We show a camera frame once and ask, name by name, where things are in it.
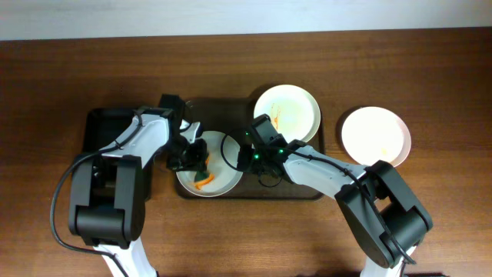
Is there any orange green sponge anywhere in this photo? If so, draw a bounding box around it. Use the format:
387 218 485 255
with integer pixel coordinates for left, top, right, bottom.
194 154 215 190

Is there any white plate stained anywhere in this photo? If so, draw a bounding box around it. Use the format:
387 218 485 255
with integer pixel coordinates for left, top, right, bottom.
176 131 243 198

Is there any white plate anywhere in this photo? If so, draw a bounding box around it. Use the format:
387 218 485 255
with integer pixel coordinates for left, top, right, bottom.
341 106 412 167
253 85 321 142

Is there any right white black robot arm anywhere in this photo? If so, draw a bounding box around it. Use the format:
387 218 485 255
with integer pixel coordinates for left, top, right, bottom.
238 140 433 276

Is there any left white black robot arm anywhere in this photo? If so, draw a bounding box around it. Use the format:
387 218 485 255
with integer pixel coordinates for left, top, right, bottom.
68 107 206 276

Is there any brown serving tray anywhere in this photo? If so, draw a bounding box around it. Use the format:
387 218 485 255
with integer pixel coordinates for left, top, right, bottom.
175 98 323 200

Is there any small black tray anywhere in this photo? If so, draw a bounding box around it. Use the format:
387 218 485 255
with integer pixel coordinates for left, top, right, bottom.
81 107 153 202

